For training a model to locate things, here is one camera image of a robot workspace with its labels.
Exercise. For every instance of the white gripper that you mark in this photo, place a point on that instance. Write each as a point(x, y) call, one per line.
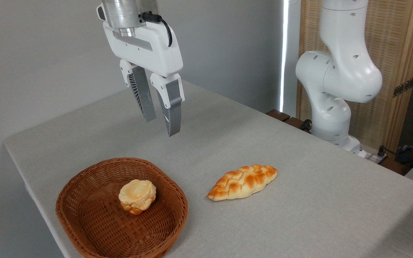
point(149, 50)

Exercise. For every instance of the small round bread bun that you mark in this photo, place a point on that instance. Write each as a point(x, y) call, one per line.
point(136, 195)

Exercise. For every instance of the wood and rattan screen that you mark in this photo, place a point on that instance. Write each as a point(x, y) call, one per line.
point(393, 36)

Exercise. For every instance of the grey tablecloth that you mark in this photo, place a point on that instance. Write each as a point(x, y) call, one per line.
point(299, 215)

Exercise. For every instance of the brass screen hinge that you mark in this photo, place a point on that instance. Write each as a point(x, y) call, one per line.
point(403, 87)

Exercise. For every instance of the brown wicker basket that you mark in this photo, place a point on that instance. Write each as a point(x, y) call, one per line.
point(95, 222)

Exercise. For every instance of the long braided bread loaf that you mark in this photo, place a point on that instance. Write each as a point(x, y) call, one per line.
point(242, 181)

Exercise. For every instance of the brown wooden block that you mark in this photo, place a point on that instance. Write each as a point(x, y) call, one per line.
point(294, 123)
point(278, 114)

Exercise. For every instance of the white power strip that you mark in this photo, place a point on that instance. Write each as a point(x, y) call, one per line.
point(371, 156)

